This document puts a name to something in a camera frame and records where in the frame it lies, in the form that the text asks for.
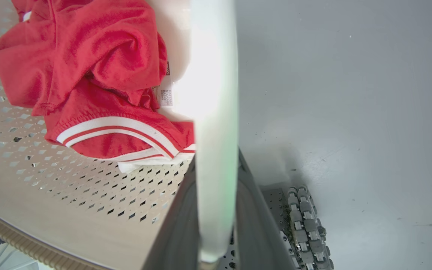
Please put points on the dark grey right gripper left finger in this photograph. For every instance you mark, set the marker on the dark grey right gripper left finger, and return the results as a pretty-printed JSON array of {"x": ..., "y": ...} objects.
[{"x": 178, "y": 232}]

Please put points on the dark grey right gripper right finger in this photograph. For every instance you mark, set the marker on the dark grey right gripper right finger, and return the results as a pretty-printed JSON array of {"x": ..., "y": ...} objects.
[{"x": 255, "y": 232}]

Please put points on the beige perforated laundry basket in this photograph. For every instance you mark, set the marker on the beige perforated laundry basket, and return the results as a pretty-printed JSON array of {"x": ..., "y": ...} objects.
[{"x": 69, "y": 210}]

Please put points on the grey roller wheel of robot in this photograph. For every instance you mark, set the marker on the grey roller wheel of robot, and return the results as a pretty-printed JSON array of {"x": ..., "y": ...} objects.
[{"x": 308, "y": 228}]

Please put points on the red shirt with white stripes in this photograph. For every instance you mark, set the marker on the red shirt with white stripes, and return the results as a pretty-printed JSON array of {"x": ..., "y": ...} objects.
[{"x": 99, "y": 56}]

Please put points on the grey perforated robot base plate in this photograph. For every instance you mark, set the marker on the grey perforated robot base plate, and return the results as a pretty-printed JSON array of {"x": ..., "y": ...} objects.
[{"x": 276, "y": 204}]

